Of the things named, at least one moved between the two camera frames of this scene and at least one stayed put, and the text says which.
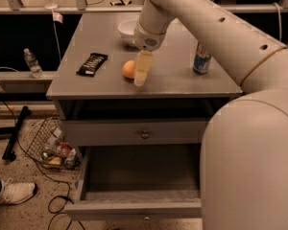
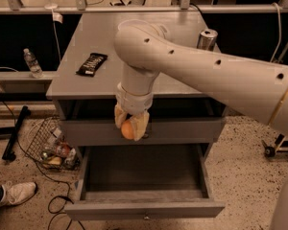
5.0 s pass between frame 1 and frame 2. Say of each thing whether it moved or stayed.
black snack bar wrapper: stayed
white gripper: moved
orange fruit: moved
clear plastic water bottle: stayed
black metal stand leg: stayed
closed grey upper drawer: stayed
